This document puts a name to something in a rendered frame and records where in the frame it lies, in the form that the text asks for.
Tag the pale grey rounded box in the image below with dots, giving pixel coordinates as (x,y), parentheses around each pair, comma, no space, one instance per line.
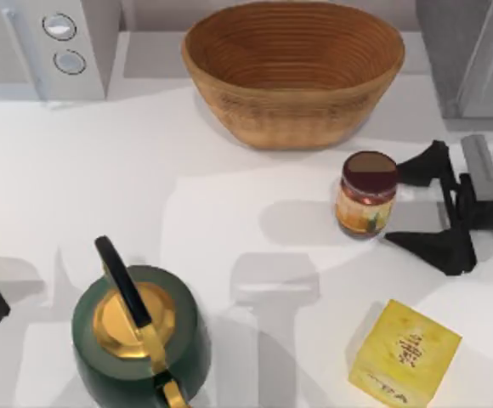
(480,170)

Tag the glass jar with dark lid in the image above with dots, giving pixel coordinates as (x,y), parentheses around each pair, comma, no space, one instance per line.
(365,200)

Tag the yellow box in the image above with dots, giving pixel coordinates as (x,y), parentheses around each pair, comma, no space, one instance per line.
(399,353)

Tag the pale grey cabinet door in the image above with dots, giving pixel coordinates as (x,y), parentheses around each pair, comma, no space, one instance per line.
(489,64)

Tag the brown woven basket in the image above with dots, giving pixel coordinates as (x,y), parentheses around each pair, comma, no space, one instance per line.
(289,85)

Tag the green kettle with gold lid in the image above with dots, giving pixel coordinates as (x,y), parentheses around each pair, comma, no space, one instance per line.
(178,323)

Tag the pale microwave oven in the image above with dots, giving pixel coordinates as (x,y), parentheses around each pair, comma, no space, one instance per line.
(89,51)

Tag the round microwave knob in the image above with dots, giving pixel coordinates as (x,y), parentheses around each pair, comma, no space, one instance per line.
(59,26)
(69,62)

